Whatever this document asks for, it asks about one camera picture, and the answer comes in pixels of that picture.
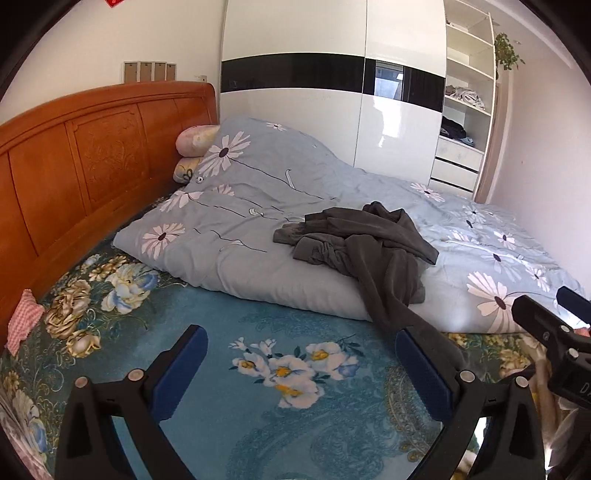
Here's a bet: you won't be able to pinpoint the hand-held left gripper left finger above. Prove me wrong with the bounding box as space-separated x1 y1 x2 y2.
55 324 208 480

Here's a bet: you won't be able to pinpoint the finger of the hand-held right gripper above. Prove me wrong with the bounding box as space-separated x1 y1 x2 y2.
511 294 579 345
556 286 591 324

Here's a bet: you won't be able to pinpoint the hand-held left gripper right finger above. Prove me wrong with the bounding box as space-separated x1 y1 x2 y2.
394 327 555 480

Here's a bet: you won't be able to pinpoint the dark grey pants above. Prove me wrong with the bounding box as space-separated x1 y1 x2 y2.
291 233 467 370

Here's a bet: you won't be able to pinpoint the dark clothes pile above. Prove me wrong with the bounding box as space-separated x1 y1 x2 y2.
441 115 468 139

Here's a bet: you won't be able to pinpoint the light clothes pile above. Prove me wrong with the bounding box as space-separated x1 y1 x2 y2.
445 85 486 110

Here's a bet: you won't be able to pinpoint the blue floral blanket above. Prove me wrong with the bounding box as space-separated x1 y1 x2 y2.
0 194 555 480

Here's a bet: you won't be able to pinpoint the dark grey top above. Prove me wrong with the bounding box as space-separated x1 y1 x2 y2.
272 202 439 266

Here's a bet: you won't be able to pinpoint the pink checked cloth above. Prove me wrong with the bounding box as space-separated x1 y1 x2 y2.
4 288 46 357

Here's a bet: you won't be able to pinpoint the grey daisy print duvet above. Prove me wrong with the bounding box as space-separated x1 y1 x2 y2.
113 115 587 334

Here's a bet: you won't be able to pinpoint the yellow floral pillow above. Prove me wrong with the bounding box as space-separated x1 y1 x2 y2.
173 157 204 184

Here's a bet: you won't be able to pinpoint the wooden bed headboard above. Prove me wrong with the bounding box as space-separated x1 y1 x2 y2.
0 82 219 347

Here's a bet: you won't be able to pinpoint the pink floral pillow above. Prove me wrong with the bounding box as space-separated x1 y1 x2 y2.
175 124 221 158

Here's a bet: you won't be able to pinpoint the green hanging plant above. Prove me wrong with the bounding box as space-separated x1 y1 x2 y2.
493 32 526 73

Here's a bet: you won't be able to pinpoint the white open shelf unit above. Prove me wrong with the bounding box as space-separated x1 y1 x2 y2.
429 0 502 202

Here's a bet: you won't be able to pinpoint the white black-striped wardrobe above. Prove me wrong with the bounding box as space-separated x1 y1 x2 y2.
219 0 448 183

